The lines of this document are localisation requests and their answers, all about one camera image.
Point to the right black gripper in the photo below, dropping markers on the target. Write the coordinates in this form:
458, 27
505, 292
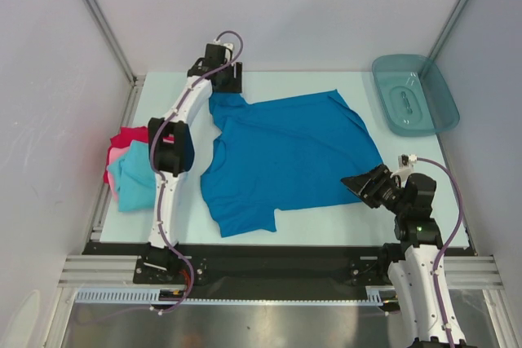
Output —
376, 188

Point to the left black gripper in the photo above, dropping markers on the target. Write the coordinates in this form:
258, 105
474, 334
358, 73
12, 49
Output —
234, 84

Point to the blue t shirt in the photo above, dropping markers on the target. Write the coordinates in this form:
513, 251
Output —
283, 154

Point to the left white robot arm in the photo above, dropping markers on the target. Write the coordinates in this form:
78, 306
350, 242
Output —
171, 151

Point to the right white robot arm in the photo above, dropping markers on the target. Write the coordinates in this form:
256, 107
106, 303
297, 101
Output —
415, 264

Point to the teal transparent plastic bin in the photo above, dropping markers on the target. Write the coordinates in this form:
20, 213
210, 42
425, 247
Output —
414, 95

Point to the folded red t shirt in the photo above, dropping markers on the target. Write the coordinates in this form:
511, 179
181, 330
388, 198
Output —
124, 138

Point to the folded cyan t shirt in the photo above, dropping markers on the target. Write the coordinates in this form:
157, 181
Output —
134, 185

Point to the folded pink t shirt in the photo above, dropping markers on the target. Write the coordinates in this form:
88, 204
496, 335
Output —
116, 158

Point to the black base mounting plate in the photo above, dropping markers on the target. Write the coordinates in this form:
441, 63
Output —
255, 272

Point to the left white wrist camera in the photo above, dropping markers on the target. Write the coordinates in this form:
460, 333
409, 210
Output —
228, 45

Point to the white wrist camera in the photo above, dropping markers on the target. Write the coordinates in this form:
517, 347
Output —
228, 45
406, 167

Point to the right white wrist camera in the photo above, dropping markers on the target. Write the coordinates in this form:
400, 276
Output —
406, 167

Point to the left aluminium corner post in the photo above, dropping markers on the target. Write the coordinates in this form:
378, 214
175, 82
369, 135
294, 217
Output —
94, 9

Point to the aluminium corner post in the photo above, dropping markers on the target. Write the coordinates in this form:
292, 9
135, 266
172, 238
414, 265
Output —
94, 9
449, 26

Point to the right light cable duct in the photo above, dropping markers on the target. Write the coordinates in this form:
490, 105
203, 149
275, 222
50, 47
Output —
381, 294

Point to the aluminium front frame rail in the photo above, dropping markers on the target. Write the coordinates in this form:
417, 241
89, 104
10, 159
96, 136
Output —
118, 271

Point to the right aluminium corner post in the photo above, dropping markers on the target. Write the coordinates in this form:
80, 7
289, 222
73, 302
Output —
449, 26

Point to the light blue cable duct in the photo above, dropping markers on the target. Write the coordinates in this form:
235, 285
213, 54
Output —
118, 296

